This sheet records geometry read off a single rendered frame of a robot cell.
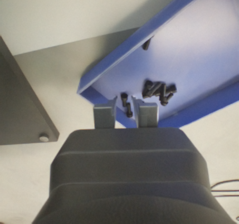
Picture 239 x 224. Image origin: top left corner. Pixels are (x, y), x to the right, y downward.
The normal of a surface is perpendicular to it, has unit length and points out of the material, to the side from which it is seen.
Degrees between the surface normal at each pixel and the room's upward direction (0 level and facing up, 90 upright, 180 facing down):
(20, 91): 0
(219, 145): 0
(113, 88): 0
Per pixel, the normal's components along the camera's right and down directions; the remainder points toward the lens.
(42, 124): 0.00, 0.70
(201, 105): -0.67, -0.53
